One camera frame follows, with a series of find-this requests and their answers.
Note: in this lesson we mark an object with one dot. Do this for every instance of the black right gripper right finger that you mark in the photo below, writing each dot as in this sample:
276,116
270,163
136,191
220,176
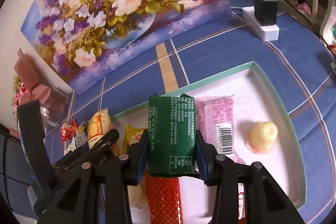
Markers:
264,199

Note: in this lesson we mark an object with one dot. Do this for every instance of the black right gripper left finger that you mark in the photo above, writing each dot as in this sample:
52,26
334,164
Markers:
80,205

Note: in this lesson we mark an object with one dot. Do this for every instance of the white persimmon snack packet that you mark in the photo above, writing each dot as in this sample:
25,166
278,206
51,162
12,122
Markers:
79,139

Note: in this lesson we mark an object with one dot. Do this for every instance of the orange cream snack packet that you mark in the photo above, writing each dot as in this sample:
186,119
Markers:
98,126

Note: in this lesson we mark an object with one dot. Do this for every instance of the red gold-patterned snack packet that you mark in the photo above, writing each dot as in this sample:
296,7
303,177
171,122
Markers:
164,199

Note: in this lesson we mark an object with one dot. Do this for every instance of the dark green snack packet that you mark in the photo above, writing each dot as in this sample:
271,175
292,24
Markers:
172,136

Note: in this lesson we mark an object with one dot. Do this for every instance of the small red snack packet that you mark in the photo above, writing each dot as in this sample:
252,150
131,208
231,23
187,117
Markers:
68,129

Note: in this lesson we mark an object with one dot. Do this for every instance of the yellow bread packet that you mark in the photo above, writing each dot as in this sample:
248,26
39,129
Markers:
137,194

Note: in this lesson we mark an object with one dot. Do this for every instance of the white tray with green rim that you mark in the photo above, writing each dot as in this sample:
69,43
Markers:
255,99

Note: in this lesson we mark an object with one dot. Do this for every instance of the pink barcode snack packet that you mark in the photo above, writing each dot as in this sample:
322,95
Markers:
215,121

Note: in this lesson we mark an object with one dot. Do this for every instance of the blue checked tablecloth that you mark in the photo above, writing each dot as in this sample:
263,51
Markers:
297,64

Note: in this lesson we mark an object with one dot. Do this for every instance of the white power strip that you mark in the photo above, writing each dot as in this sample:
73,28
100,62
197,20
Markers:
265,33

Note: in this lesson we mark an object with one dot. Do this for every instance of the flower painting poster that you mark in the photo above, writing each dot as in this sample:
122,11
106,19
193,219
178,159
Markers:
85,40

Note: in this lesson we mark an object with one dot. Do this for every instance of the black power adapter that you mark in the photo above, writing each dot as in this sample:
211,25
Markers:
266,11

